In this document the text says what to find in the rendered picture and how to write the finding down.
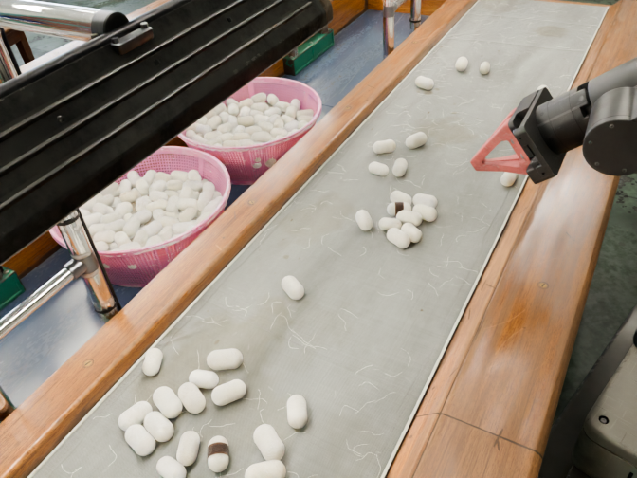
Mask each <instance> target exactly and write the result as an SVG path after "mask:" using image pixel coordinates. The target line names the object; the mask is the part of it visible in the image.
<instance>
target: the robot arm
mask: <svg viewBox="0 0 637 478"><path fill-rule="evenodd" d="M506 140H508V142H509V143H510V145H511V146H512V148H513V149H514V151H515V152H516V153H515V154H514V155H511V156H503V157H497V158H490V159H486V157H487V155H488V154H489V153H490V152H491V151H492V150H493V149H494V148H495V147H496V146H497V145H499V144H500V143H501V142H502V141H506ZM582 145H583V146H582ZM579 146H582V152H583V156H584V158H585V160H586V161H587V162H588V164H589V165H590V166H591V167H592V168H594V170H596V171H598V172H600V173H602V174H605V175H616V176H619V175H631V174H634V173H637V57H635V58H633V59H631V60H629V61H627V62H625V63H623V64H620V65H618V66H616V67H615V68H613V69H611V70H609V71H607V72H605V73H603V74H601V75H599V76H597V77H595V78H593V79H591V80H589V81H587V82H585V83H582V84H580V85H579V86H577V87H575V88H573V89H571V90H569V91H567V92H565V93H563V94H561V95H559V96H557V97H555V98H553V97H552V95H551V93H550V92H549V90H548V89H547V88H546V87H543V88H541V89H539V90H537V91H535V92H533V93H532V94H530V95H528V96H526V97H524V98H522V100H521V102H520V103H519V106H518V107H516V108H514V109H513V110H512V111H511V112H510V113H509V115H508V116H507V117H506V118H505V119H504V121H503V122H502V123H501V124H500V126H499V127H498V128H497V129H496V131H495V132H494V133H493V134H492V135H491V137H490V138H489V139H488V140H487V142H486V143H485V144H484V145H483V146H482V148H481V149H480V150H479V151H478V152H477V153H476V155H474V156H473V157H472V158H471V160H470V163H471V165H472V166H473V167H474V169H475V170H476V171H488V172H507V173H515V174H522V175H529V177H530V178H531V180H532V181H533V182H534V183H535V184H537V183H540V182H542V181H545V180H547V179H550V178H552V177H555V176H557V175H558V172H559V170H560V167H561V165H562V162H563V160H564V157H565V155H566V153H567V152H568V151H571V150H572V149H574V148H577V147H579Z"/></svg>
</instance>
